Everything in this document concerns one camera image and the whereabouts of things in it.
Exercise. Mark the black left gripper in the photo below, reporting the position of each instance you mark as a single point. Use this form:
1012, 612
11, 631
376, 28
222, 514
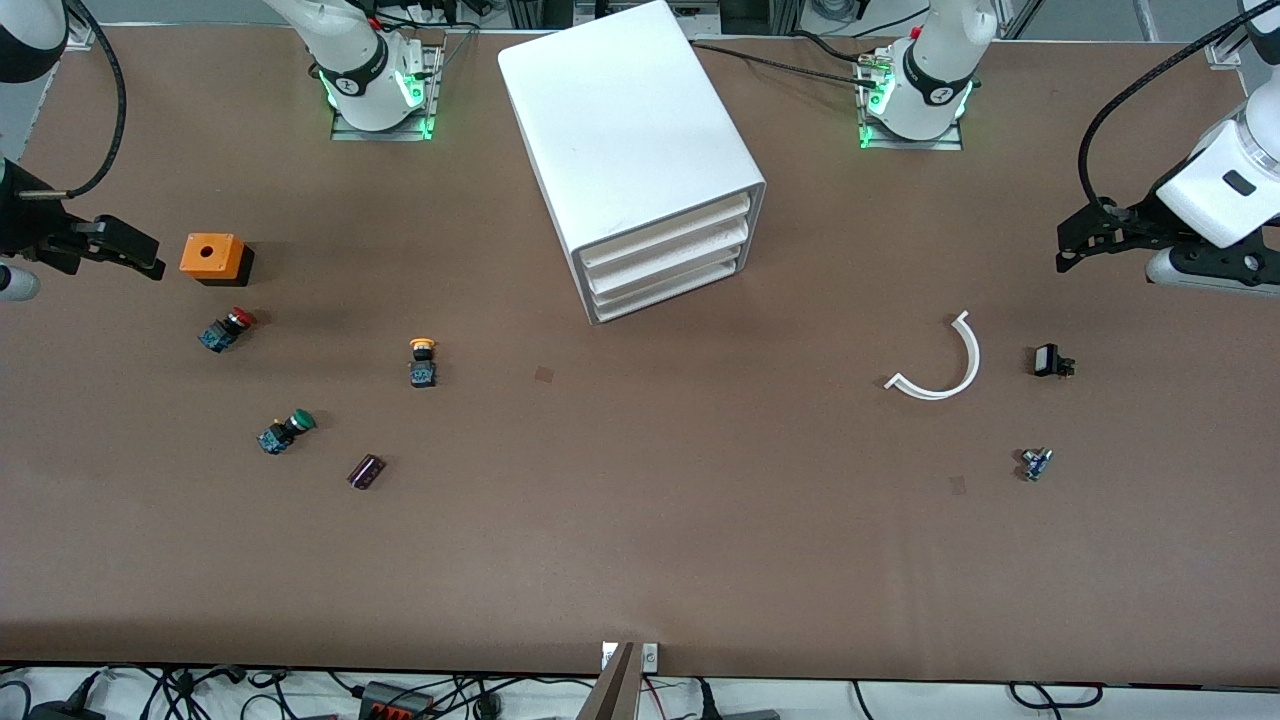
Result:
1137, 221

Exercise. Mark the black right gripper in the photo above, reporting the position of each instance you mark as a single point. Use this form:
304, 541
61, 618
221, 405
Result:
28, 222

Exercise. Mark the orange push button switch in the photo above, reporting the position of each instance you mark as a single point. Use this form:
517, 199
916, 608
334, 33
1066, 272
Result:
423, 365

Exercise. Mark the white plastic drawer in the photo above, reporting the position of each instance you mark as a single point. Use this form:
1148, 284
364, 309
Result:
660, 238
665, 292
665, 265

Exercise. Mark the white drawer cabinet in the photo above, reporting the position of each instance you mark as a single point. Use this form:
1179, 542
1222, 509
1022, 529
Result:
620, 120

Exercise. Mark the orange box with hole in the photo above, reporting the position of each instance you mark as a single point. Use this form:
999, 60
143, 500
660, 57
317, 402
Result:
210, 255

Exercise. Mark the white curved plastic clip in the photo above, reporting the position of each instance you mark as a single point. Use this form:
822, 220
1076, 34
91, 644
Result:
972, 350

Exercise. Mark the small chrome metal fitting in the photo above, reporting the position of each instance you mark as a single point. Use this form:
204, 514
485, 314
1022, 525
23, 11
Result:
1035, 464

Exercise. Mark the maroon cylindrical capacitor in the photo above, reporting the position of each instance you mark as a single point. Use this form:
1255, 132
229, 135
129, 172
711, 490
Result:
366, 472

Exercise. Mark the black power strip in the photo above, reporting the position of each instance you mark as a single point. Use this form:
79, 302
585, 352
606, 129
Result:
395, 702

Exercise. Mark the brown wooden beam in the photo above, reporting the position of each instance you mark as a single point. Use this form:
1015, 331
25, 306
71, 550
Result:
615, 690

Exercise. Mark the black rectangular switch white face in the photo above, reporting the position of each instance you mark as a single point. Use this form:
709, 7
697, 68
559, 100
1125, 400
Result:
1048, 360

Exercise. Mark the red push button switch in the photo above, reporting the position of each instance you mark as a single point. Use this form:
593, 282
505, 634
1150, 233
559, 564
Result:
225, 330

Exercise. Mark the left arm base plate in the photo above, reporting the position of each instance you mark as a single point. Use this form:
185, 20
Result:
950, 144

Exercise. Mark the aluminium corner post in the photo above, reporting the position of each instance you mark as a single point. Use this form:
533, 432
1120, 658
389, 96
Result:
82, 37
1222, 50

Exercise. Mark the green push button switch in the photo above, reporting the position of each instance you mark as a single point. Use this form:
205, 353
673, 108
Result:
285, 430

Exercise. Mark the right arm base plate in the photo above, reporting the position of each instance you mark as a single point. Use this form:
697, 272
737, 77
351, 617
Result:
345, 133

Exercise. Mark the small white bracket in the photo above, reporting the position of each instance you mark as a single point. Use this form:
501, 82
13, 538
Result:
650, 657
608, 656

